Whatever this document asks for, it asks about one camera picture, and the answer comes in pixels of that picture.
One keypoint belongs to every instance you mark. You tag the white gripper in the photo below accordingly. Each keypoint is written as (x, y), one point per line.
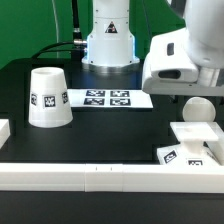
(176, 67)

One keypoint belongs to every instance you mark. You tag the white lamp bulb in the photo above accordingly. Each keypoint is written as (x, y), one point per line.
(198, 109)

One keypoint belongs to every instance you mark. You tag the white lamp base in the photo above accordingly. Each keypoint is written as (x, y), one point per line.
(191, 149)

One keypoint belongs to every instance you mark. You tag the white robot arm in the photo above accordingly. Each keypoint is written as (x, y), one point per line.
(111, 45)

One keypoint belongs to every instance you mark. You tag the white lamp shade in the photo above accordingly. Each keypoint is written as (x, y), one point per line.
(49, 104)

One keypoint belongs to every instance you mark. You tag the white marker sheet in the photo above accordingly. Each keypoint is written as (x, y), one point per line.
(108, 98)

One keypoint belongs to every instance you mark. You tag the white right wall block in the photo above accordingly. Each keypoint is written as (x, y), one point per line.
(217, 147)

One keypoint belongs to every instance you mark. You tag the white wall block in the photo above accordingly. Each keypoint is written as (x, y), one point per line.
(217, 147)
(4, 131)

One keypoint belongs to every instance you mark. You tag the white front rail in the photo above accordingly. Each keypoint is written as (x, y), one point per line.
(110, 178)

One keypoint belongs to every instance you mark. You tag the white left wall block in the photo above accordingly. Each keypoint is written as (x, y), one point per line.
(4, 131)

